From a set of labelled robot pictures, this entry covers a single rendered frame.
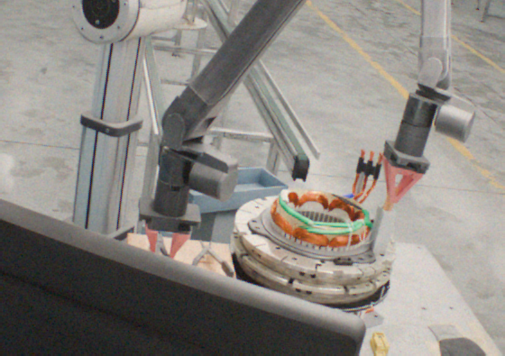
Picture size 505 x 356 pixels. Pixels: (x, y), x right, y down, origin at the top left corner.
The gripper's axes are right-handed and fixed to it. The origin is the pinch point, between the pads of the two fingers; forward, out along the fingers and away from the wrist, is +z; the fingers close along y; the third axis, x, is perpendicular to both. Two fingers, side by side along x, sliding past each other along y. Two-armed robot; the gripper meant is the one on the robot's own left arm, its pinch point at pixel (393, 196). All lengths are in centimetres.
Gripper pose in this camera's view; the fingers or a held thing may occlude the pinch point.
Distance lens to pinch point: 157.0
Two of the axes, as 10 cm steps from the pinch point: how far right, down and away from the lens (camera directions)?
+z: -2.5, 9.2, 2.9
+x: -9.6, -2.0, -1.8
